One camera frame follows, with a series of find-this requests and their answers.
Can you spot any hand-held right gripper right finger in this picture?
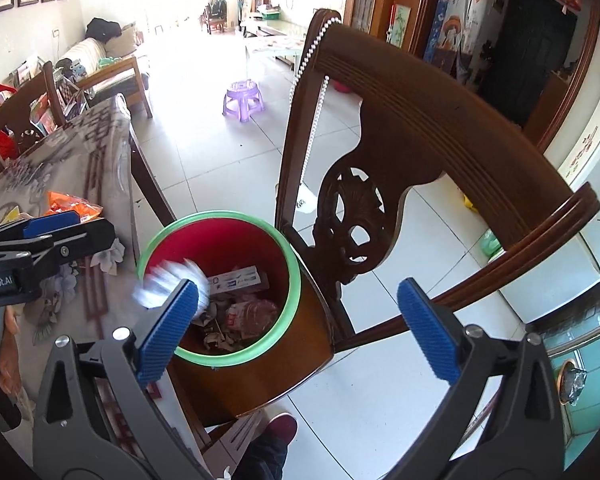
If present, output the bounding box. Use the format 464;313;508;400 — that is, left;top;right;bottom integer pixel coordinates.
397;277;566;480

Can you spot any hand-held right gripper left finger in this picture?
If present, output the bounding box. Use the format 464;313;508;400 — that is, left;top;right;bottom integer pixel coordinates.
32;279;216;480

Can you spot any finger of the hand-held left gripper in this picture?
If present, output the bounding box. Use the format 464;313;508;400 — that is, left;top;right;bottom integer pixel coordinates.
10;217;117;286
0;210;81;250

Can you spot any silver foil wrapper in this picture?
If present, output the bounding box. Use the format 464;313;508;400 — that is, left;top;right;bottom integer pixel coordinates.
132;257;211;321

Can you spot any printed paper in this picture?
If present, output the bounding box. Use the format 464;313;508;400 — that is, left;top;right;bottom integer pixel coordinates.
200;329;242;357

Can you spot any white drink carton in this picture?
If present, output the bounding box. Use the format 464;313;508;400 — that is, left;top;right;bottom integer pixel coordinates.
207;266;272;294

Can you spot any clear plastic bottle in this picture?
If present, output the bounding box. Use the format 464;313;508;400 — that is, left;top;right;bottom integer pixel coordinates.
224;299;282;335

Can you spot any red bin with green rim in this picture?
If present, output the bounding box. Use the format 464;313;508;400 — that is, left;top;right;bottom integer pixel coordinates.
137;210;336;421

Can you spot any orange plastic wrapper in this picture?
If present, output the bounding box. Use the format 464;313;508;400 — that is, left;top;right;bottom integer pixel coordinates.
46;191;105;223

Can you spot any printed tablecloth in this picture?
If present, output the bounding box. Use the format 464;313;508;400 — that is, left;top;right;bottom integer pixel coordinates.
0;92;191;480

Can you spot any red bag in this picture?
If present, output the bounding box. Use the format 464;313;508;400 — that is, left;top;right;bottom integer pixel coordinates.
0;84;23;161

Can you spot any green plastic bag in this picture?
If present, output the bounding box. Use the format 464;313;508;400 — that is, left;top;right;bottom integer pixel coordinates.
480;230;503;261

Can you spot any dark wooden dining chair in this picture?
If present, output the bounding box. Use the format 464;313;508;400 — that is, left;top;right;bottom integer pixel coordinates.
0;62;88;171

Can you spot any dark red shoe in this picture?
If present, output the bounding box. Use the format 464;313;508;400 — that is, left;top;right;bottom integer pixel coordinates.
265;412;298;446

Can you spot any person's leg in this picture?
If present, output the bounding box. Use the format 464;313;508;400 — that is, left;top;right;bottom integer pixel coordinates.
235;430;288;480

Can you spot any teal cabinet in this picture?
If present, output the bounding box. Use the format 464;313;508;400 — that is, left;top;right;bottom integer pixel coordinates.
545;305;600;461

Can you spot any wooden sofa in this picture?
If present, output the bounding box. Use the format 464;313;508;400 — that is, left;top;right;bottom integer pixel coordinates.
55;22;153;118

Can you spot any white plastic bag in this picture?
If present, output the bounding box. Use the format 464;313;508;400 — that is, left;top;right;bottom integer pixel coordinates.
297;185;319;214

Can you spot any black bag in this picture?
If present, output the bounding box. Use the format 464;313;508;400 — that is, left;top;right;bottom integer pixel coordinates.
85;17;123;41

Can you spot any carved wooden chair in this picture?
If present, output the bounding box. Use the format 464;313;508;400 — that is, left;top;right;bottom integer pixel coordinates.
275;8;600;356

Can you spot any purple plastic stool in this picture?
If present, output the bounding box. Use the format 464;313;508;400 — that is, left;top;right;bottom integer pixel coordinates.
222;80;266;125

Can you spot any white refrigerator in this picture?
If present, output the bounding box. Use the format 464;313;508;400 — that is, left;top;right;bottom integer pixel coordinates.
500;105;600;326

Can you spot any white coffee table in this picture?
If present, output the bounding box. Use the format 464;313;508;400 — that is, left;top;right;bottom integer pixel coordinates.
245;35;303;68

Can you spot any dark door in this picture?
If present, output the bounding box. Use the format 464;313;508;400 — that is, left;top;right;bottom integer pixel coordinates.
482;0;578;126

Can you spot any bamboo painting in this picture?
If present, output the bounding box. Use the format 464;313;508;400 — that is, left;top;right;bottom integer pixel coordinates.
390;4;412;48

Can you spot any blue printed door curtain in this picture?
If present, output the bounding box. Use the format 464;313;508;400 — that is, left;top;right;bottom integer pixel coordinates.
422;0;503;71

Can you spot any wooden lattice partition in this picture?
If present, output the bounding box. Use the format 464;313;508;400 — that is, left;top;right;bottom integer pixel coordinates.
347;0;446;56

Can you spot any white bead string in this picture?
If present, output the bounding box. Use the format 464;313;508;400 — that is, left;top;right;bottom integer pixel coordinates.
289;16;342;211

